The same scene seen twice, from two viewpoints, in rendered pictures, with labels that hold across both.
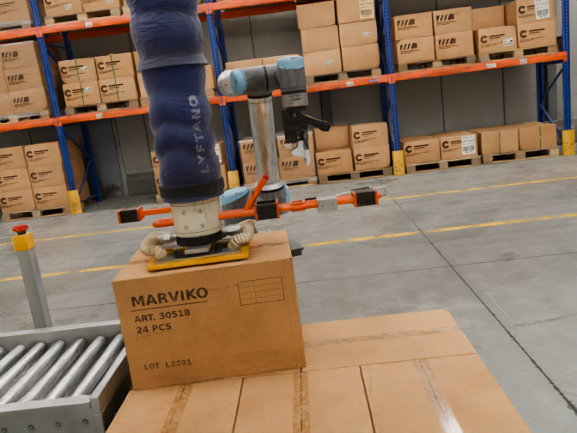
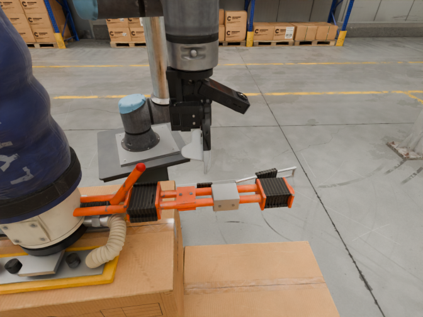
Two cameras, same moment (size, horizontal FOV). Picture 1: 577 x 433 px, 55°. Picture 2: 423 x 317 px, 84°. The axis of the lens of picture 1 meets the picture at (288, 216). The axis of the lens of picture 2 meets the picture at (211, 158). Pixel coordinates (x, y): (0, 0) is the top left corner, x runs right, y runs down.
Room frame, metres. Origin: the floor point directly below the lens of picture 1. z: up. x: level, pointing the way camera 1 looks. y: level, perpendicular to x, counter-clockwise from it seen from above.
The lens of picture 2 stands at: (1.48, -0.06, 1.55)
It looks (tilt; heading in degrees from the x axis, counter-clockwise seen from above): 37 degrees down; 355
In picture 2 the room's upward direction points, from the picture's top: straight up
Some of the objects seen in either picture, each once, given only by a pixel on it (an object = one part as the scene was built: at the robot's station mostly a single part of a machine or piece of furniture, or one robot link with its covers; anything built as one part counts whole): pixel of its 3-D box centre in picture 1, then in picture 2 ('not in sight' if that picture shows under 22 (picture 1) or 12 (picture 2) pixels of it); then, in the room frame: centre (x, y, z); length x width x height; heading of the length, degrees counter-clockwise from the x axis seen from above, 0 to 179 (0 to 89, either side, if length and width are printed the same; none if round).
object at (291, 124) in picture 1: (295, 125); (191, 97); (1.92, -0.07, 1.36); 0.09 x 0.08 x 0.12; 89
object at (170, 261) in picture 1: (198, 253); (45, 265); (1.82, 0.32, 0.98); 0.34 x 0.10 x 0.05; 91
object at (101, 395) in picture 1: (128, 355); not in sight; (1.95, 0.67, 0.58); 0.70 x 0.03 x 0.06; 177
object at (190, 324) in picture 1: (215, 303); (94, 266); (1.94, 0.31, 0.74); 0.60 x 0.40 x 0.40; 91
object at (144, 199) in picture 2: (266, 210); (144, 201); (1.92, 0.07, 1.08); 0.10 x 0.08 x 0.06; 1
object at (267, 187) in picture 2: (364, 198); (273, 193); (1.92, -0.28, 1.08); 0.08 x 0.07 x 0.05; 91
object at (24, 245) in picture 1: (45, 334); not in sight; (2.48, 1.22, 0.50); 0.07 x 0.07 x 1.00; 87
